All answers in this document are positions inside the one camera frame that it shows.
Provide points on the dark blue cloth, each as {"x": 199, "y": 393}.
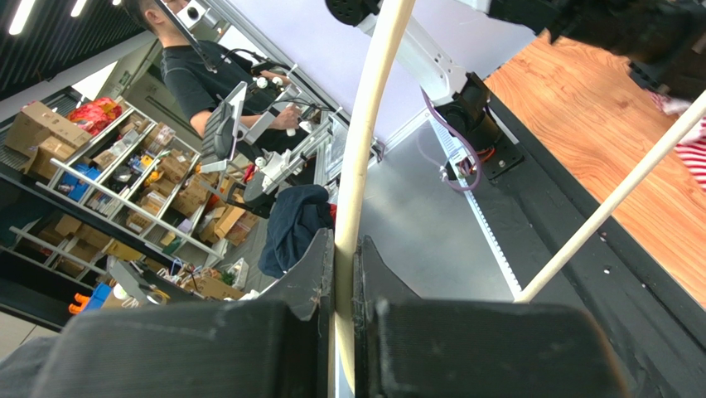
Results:
{"x": 299, "y": 213}

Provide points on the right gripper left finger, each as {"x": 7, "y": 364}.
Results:
{"x": 280, "y": 344}

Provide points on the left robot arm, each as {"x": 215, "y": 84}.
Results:
{"x": 459, "y": 98}

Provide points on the red white striped tank top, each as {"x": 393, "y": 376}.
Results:
{"x": 691, "y": 148}

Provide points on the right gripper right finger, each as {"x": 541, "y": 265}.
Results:
{"x": 408, "y": 346}

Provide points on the person in black shirt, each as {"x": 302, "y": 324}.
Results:
{"x": 199, "y": 91}

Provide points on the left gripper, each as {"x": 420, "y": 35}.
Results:
{"x": 664, "y": 41}

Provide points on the cream hanger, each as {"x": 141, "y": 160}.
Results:
{"x": 388, "y": 25}

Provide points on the metal storage shelf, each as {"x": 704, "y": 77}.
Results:
{"x": 133, "y": 190}

